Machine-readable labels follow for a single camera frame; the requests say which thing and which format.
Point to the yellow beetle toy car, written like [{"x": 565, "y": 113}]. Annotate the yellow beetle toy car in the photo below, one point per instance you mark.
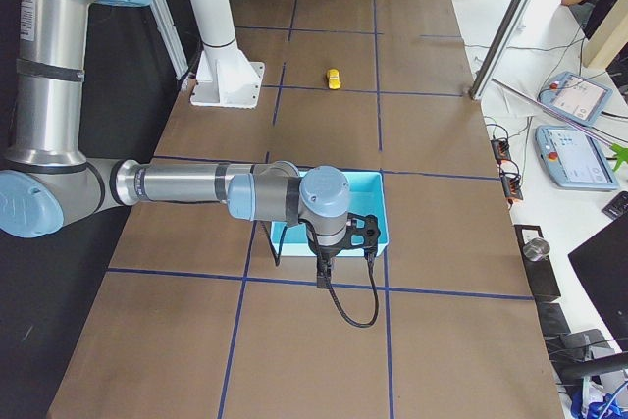
[{"x": 333, "y": 79}]

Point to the lower teach pendant tablet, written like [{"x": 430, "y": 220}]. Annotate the lower teach pendant tablet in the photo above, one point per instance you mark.
[{"x": 573, "y": 160}]

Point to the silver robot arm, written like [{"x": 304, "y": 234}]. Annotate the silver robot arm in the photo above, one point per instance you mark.
[{"x": 49, "y": 184}]

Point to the upper black orange connector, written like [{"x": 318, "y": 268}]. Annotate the upper black orange connector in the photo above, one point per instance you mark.
[{"x": 501, "y": 149}]

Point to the aluminium frame post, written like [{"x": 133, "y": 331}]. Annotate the aluminium frame post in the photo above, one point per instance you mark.
[{"x": 512, "y": 17}]

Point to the upper teach pendant tablet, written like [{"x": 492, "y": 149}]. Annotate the upper teach pendant tablet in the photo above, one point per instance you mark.
[{"x": 574, "y": 97}]

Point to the black laptop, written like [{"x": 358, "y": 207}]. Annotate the black laptop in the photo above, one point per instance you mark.
[{"x": 600, "y": 264}]

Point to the black orange connector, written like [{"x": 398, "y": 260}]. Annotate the black orange connector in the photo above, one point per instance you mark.
[
  {"x": 511, "y": 185},
  {"x": 501, "y": 149}
]

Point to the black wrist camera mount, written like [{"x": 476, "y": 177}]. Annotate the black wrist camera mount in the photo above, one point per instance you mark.
[{"x": 361, "y": 233}]

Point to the teach pendant tablet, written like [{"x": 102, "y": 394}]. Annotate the teach pendant tablet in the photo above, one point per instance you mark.
[
  {"x": 573, "y": 160},
  {"x": 574, "y": 97}
]

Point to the steel cup on block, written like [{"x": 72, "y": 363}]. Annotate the steel cup on block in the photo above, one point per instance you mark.
[{"x": 536, "y": 249}]

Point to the lower black orange connector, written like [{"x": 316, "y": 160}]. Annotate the lower black orange connector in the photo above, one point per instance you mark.
[{"x": 511, "y": 185}]

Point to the light blue plastic bin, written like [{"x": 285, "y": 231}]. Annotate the light blue plastic bin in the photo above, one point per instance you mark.
[{"x": 367, "y": 198}]

